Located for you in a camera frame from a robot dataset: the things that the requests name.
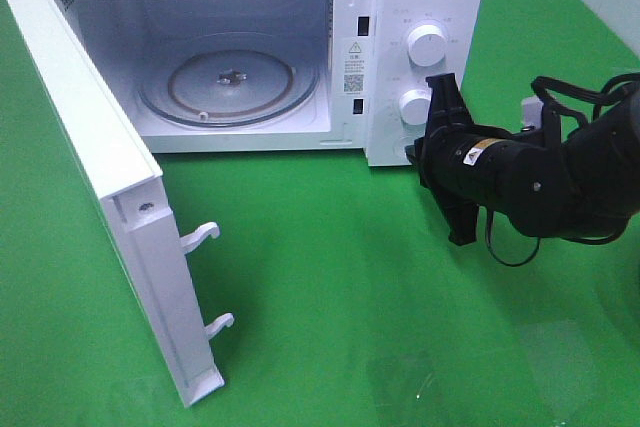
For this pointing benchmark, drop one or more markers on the white round knob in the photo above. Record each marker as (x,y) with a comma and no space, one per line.
(414,106)
(427,44)

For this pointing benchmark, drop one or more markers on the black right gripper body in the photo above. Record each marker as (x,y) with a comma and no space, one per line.
(447,115)

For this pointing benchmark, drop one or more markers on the lower white round knob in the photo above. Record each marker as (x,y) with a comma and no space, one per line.
(414,106)

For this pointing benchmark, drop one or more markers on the round door release button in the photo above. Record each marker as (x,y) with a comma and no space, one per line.
(401,147)

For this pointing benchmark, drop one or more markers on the white microwave door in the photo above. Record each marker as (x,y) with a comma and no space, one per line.
(128,184)

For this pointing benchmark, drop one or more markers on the glass microwave turntable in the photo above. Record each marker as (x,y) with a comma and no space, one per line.
(230,79)

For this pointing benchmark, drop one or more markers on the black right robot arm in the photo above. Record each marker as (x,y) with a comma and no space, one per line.
(575,176)

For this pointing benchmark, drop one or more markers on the upper white round knob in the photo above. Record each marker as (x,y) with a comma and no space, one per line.
(427,44)

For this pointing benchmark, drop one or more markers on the white microwave oven body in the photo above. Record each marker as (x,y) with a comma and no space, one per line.
(355,105)

